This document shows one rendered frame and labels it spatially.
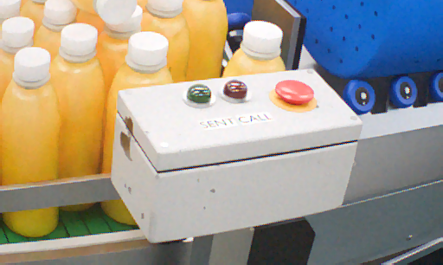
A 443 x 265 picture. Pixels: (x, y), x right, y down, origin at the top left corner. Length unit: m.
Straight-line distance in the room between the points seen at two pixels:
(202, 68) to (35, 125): 0.29
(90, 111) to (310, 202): 0.24
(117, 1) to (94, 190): 0.19
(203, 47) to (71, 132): 0.22
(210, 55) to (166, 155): 0.35
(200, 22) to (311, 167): 0.29
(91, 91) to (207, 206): 0.19
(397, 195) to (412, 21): 0.29
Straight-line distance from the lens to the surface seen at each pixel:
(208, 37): 1.13
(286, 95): 0.89
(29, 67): 0.91
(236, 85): 0.89
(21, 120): 0.92
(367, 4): 1.18
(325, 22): 1.26
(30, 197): 0.96
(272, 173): 0.87
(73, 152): 1.00
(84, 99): 0.97
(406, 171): 1.31
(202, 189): 0.85
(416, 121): 1.29
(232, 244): 0.95
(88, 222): 1.04
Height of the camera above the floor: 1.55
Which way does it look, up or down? 31 degrees down
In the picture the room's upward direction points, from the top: 9 degrees clockwise
